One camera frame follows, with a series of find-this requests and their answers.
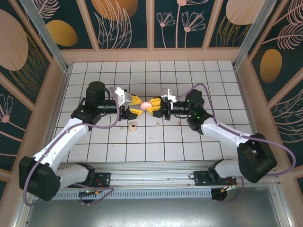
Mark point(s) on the pink oval earbud case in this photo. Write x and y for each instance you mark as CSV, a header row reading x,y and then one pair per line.
x,y
146,105

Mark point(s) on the cream earbud case gold trim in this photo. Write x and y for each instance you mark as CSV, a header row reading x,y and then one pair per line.
x,y
130,128

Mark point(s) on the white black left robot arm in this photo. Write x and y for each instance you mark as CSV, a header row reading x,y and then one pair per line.
x,y
68,134

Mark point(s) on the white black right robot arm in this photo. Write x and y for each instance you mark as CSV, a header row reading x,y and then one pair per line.
x,y
220,132

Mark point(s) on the grey metal sheet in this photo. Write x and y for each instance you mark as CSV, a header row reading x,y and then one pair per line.
x,y
151,212

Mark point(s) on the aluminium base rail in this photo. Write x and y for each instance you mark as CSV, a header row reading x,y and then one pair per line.
x,y
151,175

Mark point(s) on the aluminium frame post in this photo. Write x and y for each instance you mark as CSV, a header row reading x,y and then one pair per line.
x,y
251,30
47,35

